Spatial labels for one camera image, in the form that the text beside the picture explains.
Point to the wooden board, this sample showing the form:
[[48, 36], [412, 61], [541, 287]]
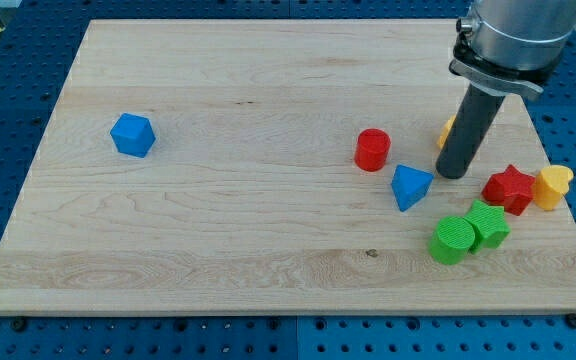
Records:
[[249, 202]]

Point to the blue triangle block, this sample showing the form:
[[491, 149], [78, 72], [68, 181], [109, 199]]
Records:
[[410, 185]]

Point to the blue cube block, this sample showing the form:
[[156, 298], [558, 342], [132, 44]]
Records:
[[133, 135]]

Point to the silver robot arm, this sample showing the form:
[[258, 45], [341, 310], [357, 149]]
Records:
[[503, 47]]

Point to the green cylinder block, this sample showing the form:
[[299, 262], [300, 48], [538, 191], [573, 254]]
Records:
[[451, 240]]

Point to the yellow heart block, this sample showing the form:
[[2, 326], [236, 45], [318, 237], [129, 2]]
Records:
[[551, 185]]

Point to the green star block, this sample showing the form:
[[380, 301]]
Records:
[[489, 225]]

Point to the yellow block behind pusher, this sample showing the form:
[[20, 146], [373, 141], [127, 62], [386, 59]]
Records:
[[446, 128]]

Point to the red star block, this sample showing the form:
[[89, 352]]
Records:
[[511, 189]]

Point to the red cylinder block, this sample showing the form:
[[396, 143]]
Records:
[[372, 149]]

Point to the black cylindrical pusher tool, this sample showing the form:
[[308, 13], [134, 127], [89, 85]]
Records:
[[473, 119]]

